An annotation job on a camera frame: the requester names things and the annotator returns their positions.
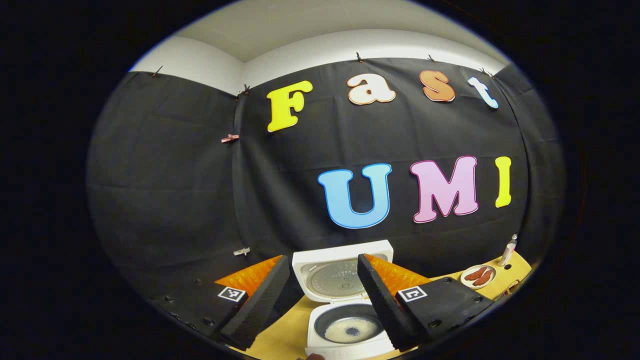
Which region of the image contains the wire chopstick holder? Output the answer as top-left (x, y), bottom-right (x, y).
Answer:
top-left (496, 279), bottom-right (522, 300)

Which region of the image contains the small pink label bottle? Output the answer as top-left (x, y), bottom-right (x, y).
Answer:
top-left (497, 234), bottom-right (519, 267)

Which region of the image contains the white round plate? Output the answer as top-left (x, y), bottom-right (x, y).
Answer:
top-left (460, 264), bottom-right (497, 290)

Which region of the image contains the white rice heap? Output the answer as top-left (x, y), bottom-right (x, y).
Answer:
top-left (325, 316), bottom-right (381, 344)

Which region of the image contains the white rice cooker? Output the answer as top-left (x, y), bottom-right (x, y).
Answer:
top-left (291, 239), bottom-right (401, 360)

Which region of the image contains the black backdrop cloth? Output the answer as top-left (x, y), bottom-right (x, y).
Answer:
top-left (86, 57), bottom-right (566, 321)

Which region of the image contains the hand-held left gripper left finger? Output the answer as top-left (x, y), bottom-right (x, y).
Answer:
top-left (150, 254), bottom-right (291, 351)

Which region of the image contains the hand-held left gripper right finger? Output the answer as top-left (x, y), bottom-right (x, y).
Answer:
top-left (358, 252), bottom-right (501, 351)

